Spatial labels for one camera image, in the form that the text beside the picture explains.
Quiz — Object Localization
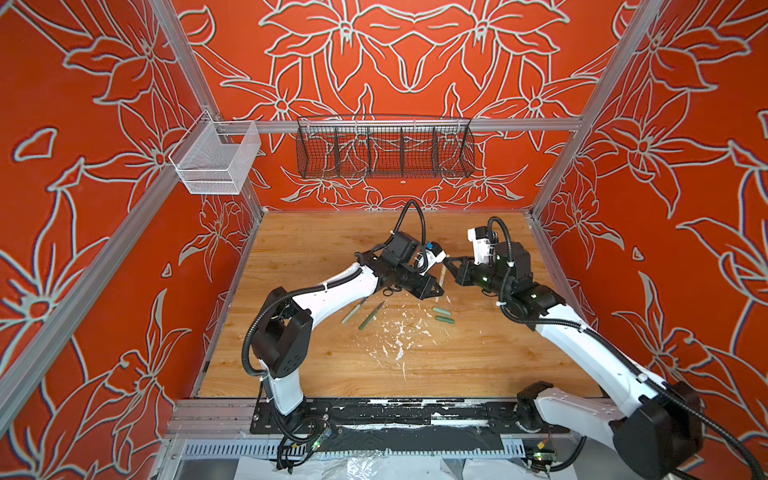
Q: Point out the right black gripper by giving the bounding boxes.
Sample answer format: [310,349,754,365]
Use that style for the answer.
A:
[440,257,514,301]

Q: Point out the beige pen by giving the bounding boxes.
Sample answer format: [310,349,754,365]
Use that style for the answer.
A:
[435,264,448,303]

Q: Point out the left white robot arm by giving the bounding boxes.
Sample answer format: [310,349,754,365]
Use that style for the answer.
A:
[241,200,447,417]

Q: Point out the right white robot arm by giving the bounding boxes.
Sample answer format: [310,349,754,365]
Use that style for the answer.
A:
[443,216,766,479]

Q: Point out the olive green pen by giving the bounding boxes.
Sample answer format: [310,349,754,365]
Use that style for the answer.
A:
[341,297,368,325]

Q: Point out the lower green pen cap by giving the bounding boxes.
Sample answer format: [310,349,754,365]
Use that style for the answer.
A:
[435,315,455,325]

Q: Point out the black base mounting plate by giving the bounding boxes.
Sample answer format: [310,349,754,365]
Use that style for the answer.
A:
[287,397,526,434]

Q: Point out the clear plastic bin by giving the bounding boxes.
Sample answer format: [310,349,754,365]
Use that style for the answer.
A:
[169,111,262,195]

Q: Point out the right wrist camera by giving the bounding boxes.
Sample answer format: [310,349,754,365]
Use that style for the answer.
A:
[467,226,497,265]

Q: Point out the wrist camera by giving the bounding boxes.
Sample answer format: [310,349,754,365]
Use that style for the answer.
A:
[416,242,446,273]
[467,226,497,265]

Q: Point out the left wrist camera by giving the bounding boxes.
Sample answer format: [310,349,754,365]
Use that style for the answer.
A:
[416,242,446,273]

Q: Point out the black wire mesh basket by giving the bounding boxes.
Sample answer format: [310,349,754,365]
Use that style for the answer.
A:
[295,114,476,180]

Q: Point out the white slotted cable duct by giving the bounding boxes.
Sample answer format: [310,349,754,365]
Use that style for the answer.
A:
[179,438,526,461]

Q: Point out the right base cable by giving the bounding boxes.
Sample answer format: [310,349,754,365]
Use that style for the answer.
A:
[521,434,588,475]

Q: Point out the left base cable bundle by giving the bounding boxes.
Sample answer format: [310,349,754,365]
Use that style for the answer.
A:
[263,413,332,472]

